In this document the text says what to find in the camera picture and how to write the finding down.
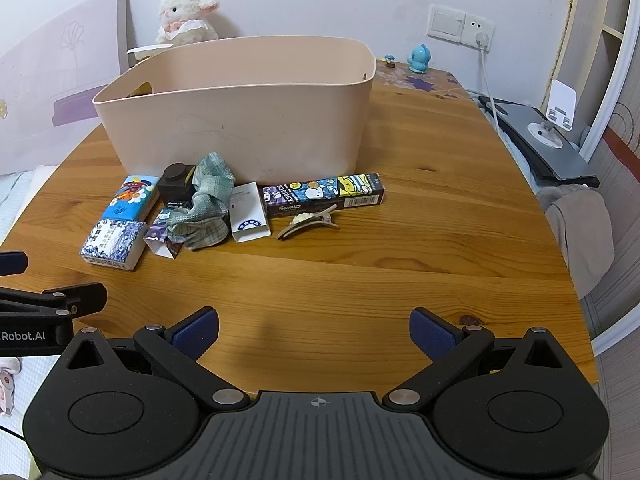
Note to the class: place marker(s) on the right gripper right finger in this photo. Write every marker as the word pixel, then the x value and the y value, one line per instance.
pixel 455 353

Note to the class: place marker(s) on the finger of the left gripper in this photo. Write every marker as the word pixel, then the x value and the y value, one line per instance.
pixel 79 300
pixel 13 263

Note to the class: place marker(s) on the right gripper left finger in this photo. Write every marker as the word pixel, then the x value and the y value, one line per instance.
pixel 173 354

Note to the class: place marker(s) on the blue cartoon tissue pack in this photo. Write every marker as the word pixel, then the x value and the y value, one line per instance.
pixel 134 199

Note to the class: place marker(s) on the green plaid scrunchie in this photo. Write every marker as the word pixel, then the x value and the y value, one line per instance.
pixel 204 224

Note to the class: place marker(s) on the white hotel supplies box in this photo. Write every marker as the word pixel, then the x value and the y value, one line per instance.
pixel 247 214

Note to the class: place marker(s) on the small black box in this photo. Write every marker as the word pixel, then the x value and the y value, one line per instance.
pixel 175 185

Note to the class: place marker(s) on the long starry cartoon box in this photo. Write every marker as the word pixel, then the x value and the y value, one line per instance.
pixel 354 190

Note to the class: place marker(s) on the blue white porcelain-pattern box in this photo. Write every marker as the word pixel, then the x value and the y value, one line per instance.
pixel 115 243

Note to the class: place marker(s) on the purple patterned small packet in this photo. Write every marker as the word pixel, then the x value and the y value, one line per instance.
pixel 156 237

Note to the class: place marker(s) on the beige hair clip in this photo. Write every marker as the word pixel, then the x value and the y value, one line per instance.
pixel 307 220

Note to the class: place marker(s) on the pink purple headboard panel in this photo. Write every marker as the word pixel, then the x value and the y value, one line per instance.
pixel 48 82

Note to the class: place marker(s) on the grey cloth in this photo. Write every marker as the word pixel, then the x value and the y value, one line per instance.
pixel 582 227

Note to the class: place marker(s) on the grey laptop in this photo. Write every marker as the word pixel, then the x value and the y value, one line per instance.
pixel 548 153

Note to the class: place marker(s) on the beige plastic storage bin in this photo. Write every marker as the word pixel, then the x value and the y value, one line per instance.
pixel 275 108

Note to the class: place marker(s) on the white phone stand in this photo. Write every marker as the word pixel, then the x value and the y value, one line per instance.
pixel 559 116

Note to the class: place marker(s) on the blue cartoon figurine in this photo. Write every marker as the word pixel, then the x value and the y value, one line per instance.
pixel 419 59

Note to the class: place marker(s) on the tiny mushroom figurine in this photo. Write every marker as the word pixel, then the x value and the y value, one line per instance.
pixel 389 61

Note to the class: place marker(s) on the white plush lamb toy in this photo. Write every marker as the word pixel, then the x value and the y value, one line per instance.
pixel 185 21

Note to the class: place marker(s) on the white shelf unit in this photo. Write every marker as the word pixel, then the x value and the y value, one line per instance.
pixel 594 58

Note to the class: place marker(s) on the white wall switch socket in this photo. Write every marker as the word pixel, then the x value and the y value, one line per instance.
pixel 459 27

